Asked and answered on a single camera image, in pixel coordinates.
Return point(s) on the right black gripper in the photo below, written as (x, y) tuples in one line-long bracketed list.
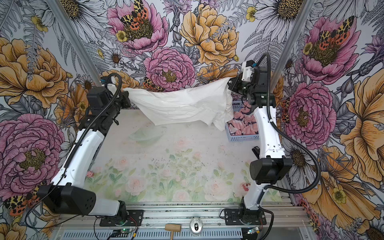
[(234, 87)]

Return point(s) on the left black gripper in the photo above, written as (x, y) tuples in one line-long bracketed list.
[(125, 96)]

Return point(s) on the blue plastic laundry basket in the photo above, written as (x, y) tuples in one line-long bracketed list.
[(240, 138)]

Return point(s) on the white printed t-shirt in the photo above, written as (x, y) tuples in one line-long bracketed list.
[(211, 104)]

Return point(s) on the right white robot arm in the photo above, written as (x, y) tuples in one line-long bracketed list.
[(271, 164)]

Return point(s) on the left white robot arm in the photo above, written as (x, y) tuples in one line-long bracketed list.
[(66, 193)]

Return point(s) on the left green circuit board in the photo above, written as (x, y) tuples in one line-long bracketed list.
[(124, 233)]

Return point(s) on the green circuit board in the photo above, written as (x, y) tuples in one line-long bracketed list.
[(254, 231), (124, 233)]

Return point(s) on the right green circuit board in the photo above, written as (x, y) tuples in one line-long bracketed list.
[(254, 231)]

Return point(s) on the wooden mallet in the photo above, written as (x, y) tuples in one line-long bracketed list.
[(173, 228)]

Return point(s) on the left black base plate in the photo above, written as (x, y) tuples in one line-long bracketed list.
[(132, 218)]

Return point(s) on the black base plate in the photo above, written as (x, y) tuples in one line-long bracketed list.
[(237, 217), (132, 218)]

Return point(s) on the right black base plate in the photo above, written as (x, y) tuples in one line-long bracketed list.
[(237, 217)]

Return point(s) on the aluminium front rail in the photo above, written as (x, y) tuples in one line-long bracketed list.
[(156, 215)]

